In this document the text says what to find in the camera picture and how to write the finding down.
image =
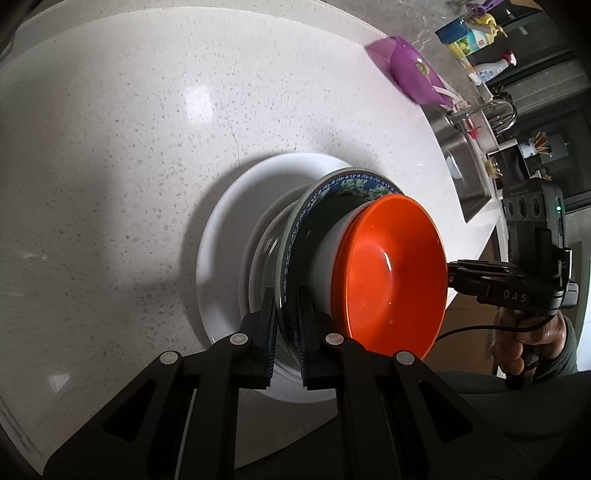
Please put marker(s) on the person's torso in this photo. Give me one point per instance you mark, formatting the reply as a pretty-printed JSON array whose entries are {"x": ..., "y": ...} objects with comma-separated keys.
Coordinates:
[{"x": 508, "y": 424}]

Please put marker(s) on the white spray bottle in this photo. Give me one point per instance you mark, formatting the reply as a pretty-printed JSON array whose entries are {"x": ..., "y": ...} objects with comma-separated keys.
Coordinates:
[{"x": 491, "y": 69}]

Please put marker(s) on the person's right hand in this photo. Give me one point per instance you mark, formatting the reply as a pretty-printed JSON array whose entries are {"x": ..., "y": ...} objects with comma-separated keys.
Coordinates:
[{"x": 503, "y": 346}]

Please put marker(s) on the chrome faucet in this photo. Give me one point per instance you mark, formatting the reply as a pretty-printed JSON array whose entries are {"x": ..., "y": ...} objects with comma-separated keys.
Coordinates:
[{"x": 501, "y": 110}]

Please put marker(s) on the orange bowl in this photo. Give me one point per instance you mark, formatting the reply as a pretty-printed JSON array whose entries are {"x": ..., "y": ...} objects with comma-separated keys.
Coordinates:
[{"x": 392, "y": 272}]

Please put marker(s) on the purple plastic container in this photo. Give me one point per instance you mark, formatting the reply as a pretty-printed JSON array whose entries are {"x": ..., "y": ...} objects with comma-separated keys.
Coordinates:
[{"x": 411, "y": 67}]

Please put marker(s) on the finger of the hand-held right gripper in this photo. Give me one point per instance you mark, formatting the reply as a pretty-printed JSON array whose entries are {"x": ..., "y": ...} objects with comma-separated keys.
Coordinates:
[{"x": 475, "y": 272}]

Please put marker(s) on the person's right forearm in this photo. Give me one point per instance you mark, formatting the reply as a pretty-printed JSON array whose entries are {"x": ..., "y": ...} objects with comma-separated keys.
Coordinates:
[{"x": 571, "y": 346}]

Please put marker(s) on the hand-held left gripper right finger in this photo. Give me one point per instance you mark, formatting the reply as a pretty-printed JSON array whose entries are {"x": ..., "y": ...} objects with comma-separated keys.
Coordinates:
[{"x": 303, "y": 350}]

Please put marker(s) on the white bowl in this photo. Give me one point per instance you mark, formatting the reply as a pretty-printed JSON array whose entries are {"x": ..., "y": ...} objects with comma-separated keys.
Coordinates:
[{"x": 323, "y": 258}]

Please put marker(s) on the large white plate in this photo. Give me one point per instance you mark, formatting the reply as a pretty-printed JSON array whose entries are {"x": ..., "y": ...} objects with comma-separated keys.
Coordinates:
[{"x": 226, "y": 249}]

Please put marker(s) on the white utensil holder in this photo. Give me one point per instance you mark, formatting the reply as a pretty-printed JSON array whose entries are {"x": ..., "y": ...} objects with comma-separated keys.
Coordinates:
[{"x": 531, "y": 148}]

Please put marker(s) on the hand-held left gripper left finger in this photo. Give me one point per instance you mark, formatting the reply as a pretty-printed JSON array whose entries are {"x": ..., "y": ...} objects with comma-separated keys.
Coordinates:
[{"x": 270, "y": 350}]

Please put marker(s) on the steel sink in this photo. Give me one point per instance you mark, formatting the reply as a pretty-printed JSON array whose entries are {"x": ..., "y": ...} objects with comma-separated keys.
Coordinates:
[{"x": 461, "y": 161}]

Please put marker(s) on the blue patterned green plate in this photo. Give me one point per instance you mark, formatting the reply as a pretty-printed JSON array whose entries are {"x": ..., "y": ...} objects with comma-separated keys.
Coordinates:
[{"x": 351, "y": 184}]

